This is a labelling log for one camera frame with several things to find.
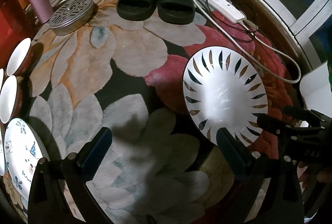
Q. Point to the white power strip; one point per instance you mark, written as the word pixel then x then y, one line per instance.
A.
pixel 227 10

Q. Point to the white plate with leaf pattern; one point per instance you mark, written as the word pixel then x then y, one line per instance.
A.
pixel 223 90

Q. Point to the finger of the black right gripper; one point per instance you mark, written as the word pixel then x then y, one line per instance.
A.
pixel 278 127
pixel 312 117

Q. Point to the red bowl white inside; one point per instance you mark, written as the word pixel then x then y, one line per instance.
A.
pixel 20 59
pixel 10 99

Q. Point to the right black slipper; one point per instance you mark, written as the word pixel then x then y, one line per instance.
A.
pixel 179 12

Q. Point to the red box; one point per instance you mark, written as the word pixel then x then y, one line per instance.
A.
pixel 14 27

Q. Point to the white paper sheet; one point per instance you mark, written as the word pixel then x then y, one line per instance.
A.
pixel 315 90

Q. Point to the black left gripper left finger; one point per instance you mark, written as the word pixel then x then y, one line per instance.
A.
pixel 82 166

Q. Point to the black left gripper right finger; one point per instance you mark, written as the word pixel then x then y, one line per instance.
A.
pixel 235 152

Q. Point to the large bear cartoon plate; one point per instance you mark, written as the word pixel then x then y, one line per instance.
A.
pixel 23 149

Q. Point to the round perforated metal tin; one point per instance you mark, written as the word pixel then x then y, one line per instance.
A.
pixel 71 16

